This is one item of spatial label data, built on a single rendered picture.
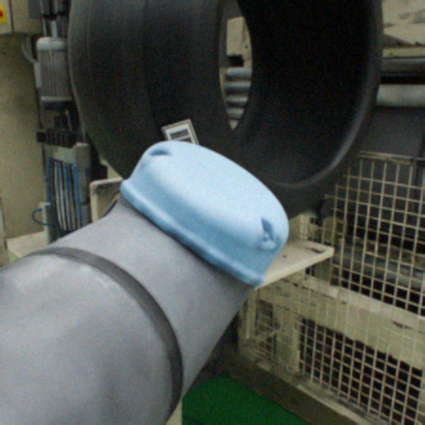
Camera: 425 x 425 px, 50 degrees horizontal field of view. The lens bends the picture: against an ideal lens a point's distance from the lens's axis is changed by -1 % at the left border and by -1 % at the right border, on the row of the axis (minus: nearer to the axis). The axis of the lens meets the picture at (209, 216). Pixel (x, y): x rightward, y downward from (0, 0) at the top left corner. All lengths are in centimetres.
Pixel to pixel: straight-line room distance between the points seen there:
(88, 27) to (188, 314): 63
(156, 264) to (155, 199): 3
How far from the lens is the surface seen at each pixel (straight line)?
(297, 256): 97
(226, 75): 139
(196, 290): 16
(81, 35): 77
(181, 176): 17
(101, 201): 100
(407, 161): 107
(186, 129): 63
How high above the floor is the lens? 115
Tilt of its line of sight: 16 degrees down
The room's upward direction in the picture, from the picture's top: straight up
